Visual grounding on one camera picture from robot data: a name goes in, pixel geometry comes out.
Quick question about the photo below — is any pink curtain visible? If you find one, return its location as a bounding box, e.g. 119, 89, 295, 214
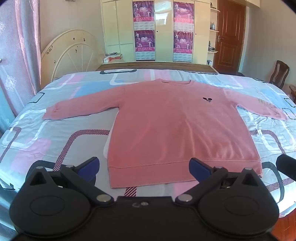
0, 0, 42, 130

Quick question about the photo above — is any cream wardrobe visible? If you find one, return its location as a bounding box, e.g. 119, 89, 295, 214
100, 0, 212, 65

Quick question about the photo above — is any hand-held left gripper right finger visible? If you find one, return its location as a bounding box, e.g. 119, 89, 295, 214
175, 158, 264, 207

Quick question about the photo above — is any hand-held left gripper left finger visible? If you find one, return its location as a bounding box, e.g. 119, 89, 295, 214
25, 157, 115, 207

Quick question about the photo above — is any cream corner shelf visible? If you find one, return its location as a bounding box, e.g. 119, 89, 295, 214
207, 2, 221, 61

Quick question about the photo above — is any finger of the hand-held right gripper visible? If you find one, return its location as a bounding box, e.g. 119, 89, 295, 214
276, 154, 296, 182

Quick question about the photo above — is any wooden chair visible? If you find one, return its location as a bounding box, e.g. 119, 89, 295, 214
269, 60, 290, 88

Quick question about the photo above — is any patterned bed sheet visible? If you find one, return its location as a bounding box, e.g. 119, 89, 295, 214
0, 68, 296, 218

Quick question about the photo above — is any pink sweater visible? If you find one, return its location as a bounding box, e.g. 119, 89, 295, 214
42, 79, 288, 189

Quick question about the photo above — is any cream round headboard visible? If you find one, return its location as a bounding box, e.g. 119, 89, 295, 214
41, 29, 104, 81

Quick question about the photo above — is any brown wooden door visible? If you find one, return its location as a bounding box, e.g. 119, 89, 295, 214
212, 0, 247, 75

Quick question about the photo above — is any purple wall poster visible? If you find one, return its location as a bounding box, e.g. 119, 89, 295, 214
132, 1, 155, 30
134, 30, 155, 61
173, 1, 194, 31
173, 31, 193, 62

